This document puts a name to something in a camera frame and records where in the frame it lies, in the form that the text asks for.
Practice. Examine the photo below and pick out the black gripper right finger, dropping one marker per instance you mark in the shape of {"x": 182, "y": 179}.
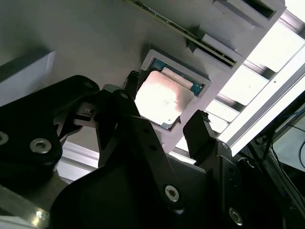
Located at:
{"x": 224, "y": 190}

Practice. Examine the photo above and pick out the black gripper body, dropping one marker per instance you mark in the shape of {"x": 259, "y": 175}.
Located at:
{"x": 107, "y": 202}

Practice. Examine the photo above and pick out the silver CPU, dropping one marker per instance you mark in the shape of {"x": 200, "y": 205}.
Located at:
{"x": 162, "y": 97}

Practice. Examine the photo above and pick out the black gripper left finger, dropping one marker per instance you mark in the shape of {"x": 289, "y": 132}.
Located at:
{"x": 147, "y": 143}

